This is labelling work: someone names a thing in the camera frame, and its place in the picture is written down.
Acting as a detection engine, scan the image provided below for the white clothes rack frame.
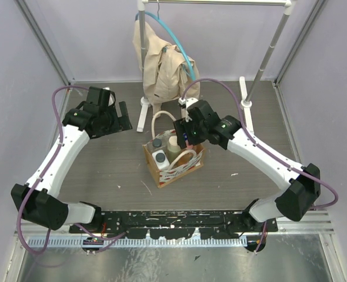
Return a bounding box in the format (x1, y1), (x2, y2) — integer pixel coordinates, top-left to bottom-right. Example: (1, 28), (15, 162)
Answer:
(136, 0), (297, 133)

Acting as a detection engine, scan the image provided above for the white bottle grey cap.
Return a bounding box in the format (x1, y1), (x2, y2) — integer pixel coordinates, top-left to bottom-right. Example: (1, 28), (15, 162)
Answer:
(152, 149), (170, 170)

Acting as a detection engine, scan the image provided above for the slotted grey cable duct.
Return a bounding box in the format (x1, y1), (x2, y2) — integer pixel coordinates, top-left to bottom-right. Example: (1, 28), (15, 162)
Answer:
(28, 236), (248, 249)

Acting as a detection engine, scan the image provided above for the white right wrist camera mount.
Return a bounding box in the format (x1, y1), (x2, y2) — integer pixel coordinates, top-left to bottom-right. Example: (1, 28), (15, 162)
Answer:
(178, 98), (198, 122)

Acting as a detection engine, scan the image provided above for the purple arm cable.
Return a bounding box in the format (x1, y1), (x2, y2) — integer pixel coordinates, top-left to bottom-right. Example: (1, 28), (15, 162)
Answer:
(16, 85), (127, 254)
(181, 78), (339, 254)

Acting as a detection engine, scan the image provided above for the clear bottle grey cap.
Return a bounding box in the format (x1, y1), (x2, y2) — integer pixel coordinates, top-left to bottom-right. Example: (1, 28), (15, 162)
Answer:
(146, 138), (162, 154)

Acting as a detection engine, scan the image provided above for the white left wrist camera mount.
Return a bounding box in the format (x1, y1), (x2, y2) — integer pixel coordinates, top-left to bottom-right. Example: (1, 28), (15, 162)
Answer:
(103, 87), (115, 106)

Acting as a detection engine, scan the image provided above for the green bottle beige cap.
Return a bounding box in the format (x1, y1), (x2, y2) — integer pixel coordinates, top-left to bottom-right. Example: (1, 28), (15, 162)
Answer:
(166, 136), (182, 163)

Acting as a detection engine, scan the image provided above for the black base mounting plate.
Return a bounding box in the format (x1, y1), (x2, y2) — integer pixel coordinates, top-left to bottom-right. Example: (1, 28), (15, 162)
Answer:
(84, 210), (263, 240)

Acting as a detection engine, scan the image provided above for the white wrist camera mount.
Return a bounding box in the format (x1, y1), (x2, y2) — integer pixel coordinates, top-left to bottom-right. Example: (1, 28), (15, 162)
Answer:
(178, 98), (198, 122)
(103, 87), (115, 106)

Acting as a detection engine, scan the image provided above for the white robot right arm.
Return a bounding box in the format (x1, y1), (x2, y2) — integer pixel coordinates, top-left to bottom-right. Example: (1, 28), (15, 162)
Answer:
(173, 98), (321, 231)

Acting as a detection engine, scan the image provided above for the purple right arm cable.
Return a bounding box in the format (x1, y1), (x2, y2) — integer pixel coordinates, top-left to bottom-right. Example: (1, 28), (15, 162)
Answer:
(181, 78), (339, 254)

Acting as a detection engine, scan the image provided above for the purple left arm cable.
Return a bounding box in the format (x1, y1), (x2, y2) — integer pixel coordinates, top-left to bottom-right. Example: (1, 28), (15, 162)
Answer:
(16, 85), (127, 254)

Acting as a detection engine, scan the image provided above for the blue clothes hanger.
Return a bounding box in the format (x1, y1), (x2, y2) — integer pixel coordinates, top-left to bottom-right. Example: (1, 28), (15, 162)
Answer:
(145, 12), (196, 80)

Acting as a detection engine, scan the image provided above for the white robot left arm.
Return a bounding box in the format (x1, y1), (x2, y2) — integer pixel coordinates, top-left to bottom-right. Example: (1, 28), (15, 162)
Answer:
(11, 86), (132, 233)

